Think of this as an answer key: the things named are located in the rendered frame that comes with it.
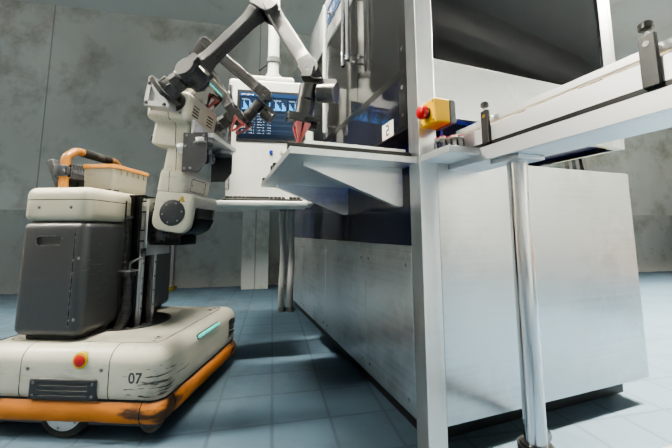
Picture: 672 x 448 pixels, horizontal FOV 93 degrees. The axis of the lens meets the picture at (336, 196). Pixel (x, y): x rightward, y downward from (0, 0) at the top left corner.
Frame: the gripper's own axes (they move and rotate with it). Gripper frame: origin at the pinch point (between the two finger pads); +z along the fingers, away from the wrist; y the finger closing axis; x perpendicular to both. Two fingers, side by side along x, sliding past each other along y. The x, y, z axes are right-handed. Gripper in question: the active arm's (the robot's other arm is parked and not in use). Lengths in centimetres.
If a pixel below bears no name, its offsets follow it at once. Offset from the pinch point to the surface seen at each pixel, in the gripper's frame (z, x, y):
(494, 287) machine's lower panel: 34, -9, 69
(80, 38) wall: -167, 334, -239
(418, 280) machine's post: 35, -8, 42
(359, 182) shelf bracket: 7.8, -1.4, 21.1
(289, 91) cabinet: -58, 88, 0
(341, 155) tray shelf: 3.1, -10.4, 11.5
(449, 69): -34, -10, 44
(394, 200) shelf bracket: 11.1, -0.8, 34.2
